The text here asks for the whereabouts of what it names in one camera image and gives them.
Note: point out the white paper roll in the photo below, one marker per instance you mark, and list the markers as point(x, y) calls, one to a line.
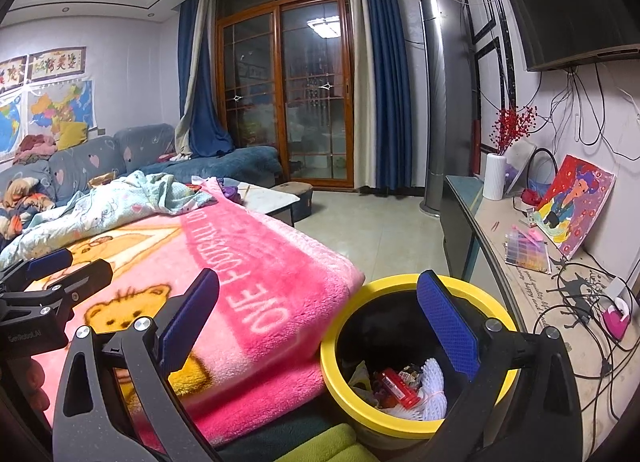
point(496, 176)

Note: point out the wooden sliding glass door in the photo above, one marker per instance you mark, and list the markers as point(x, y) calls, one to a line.
point(310, 131)

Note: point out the orange patterned blanket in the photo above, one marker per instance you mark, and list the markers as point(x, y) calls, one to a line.
point(22, 202)

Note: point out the light blue floral quilt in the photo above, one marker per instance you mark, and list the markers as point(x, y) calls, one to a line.
point(100, 212)

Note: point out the purple cloth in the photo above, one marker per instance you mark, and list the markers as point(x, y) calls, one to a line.
point(231, 191)

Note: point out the long television cabinet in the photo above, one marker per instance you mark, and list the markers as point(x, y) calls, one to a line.
point(457, 222)

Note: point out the black wall frame trim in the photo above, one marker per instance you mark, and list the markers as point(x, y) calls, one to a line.
point(510, 71)

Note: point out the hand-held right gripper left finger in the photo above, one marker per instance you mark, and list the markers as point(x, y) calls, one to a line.
point(190, 317)

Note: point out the yellow pillow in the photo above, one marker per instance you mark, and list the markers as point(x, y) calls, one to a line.
point(72, 134)

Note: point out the white power adapter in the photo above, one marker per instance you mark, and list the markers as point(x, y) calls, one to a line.
point(619, 287)

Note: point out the red upright cylinder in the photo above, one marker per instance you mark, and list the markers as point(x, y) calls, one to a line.
point(475, 151)

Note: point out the pile of clothes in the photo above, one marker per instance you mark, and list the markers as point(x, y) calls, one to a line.
point(35, 144)

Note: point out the country map poster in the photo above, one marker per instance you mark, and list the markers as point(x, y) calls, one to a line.
point(60, 104)

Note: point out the blue curtain with beige lining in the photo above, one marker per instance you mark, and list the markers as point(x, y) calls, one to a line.
point(205, 126)
point(385, 91)

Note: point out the colourful painting canvas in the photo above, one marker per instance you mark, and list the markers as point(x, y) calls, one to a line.
point(580, 207)

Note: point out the person's left hand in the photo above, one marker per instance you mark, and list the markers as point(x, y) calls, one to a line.
point(35, 384)

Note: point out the blue patterned sofa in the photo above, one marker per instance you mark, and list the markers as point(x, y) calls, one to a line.
point(250, 161)

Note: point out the dark storage stool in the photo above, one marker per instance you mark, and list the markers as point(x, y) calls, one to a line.
point(300, 202)

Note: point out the dark green cloth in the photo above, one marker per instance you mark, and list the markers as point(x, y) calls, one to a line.
point(280, 427)

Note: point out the brown wicker basket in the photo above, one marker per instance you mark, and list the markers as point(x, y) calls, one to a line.
point(102, 180)

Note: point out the wall mounted television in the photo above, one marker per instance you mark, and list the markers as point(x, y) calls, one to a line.
point(565, 1)

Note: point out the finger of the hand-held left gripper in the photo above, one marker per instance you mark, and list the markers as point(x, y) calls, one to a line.
point(47, 264)
point(85, 279)

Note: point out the framed calligraphy picture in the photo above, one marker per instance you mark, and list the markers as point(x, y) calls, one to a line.
point(57, 63)
point(12, 74)

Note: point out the silver tower air conditioner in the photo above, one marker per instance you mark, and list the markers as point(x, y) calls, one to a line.
point(442, 116)

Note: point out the white plastic bag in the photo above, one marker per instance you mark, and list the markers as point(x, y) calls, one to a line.
point(360, 377)

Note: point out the colourful bead box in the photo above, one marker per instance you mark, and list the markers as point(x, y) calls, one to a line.
point(527, 252)

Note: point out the small pink cloth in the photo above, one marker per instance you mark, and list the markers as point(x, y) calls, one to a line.
point(167, 157)

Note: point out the world map poster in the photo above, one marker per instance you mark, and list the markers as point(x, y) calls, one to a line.
point(10, 126)

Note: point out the green fleece clothing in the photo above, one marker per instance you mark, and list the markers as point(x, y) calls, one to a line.
point(330, 447)

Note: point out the yellow rimmed black bin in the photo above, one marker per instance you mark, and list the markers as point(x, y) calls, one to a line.
point(330, 357)

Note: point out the white marble coffee table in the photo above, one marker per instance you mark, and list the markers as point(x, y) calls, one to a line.
point(270, 202)

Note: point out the grey leaning board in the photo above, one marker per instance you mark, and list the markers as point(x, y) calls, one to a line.
point(522, 159)

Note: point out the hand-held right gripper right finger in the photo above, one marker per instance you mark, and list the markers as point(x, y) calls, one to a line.
point(450, 327)

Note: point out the pink printed blanket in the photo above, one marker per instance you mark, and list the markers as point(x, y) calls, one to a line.
point(280, 267)

